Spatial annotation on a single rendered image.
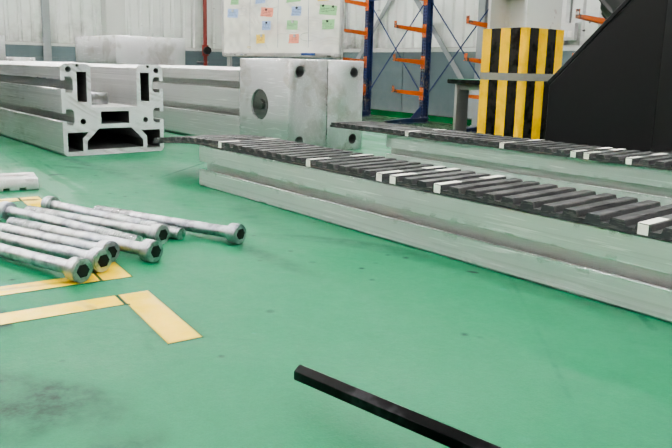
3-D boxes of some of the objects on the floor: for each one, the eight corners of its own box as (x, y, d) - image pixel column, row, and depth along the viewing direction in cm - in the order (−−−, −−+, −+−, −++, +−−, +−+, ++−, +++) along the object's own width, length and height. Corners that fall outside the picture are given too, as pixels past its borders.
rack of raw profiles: (328, 116, 1229) (331, -12, 1189) (368, 115, 1278) (373, -8, 1238) (456, 133, 959) (465, -32, 919) (501, 131, 1008) (512, -25, 968)
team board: (208, 150, 704) (206, -50, 668) (242, 146, 743) (242, -43, 707) (325, 165, 616) (330, -64, 580) (357, 160, 655) (363, -55, 620)
